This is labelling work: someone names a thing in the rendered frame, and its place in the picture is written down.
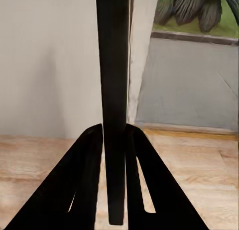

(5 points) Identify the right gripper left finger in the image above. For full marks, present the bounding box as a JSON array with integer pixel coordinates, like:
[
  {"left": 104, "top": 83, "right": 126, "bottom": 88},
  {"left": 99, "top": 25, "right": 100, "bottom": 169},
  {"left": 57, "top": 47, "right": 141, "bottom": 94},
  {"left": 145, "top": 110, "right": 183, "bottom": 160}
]
[{"left": 4, "top": 123, "right": 104, "bottom": 230}]

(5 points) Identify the poster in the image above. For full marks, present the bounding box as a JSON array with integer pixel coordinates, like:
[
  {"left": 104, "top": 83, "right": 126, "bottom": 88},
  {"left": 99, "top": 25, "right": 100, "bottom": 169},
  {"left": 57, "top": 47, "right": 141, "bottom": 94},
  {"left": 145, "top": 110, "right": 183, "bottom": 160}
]
[{"left": 96, "top": 0, "right": 134, "bottom": 226}]

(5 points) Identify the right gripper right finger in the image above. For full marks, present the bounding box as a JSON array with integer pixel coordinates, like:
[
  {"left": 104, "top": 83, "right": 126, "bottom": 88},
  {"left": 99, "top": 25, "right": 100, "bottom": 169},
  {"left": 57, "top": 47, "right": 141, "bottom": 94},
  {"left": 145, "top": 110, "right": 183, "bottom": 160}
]
[{"left": 125, "top": 124, "right": 209, "bottom": 230}]

